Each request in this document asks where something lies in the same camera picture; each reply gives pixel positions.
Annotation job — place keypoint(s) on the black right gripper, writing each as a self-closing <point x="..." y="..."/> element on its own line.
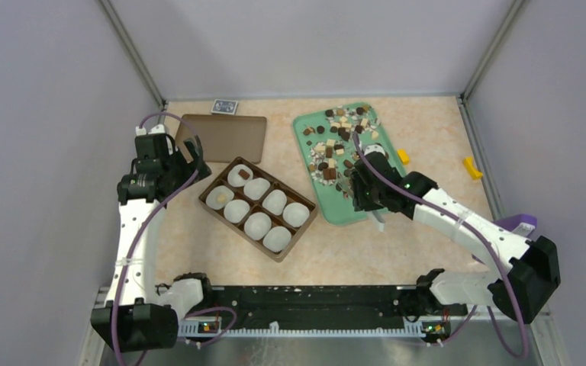
<point x="360" y="202"/>

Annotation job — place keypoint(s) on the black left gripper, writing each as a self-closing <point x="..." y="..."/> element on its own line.
<point x="190" y="166"/>

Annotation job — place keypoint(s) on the white heart chocolate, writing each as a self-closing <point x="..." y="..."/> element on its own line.
<point x="221" y="200"/>

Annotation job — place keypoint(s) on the milk chocolate square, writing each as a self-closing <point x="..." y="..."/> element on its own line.
<point x="244" y="174"/>

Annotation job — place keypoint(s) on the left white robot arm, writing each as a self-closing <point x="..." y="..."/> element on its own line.
<point x="135" y="317"/>

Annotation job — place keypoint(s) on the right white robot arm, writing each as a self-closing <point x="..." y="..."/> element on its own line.
<point x="522" y="274"/>

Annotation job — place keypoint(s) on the brown chocolate box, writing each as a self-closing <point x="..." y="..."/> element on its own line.
<point x="256" y="206"/>

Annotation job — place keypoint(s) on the yellow foam block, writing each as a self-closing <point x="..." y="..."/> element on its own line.
<point x="403" y="156"/>

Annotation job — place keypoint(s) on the white paper cup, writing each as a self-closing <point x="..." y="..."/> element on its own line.
<point x="256" y="188"/>
<point x="236" y="210"/>
<point x="277" y="239"/>
<point x="234" y="180"/>
<point x="221" y="189"/>
<point x="275" y="202"/>
<point x="257" y="225"/>
<point x="295" y="214"/>

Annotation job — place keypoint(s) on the green floral tray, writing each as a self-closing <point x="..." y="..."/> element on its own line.
<point x="328" y="153"/>

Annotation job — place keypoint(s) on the brown box lid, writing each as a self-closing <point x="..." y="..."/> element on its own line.
<point x="226" y="137"/>

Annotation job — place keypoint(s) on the blue card deck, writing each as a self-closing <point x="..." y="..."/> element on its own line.
<point x="224" y="107"/>

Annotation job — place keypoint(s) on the yellow plastic clip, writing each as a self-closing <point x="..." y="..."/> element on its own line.
<point x="471" y="168"/>

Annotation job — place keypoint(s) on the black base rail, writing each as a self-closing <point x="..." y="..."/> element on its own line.
<point x="365" y="311"/>

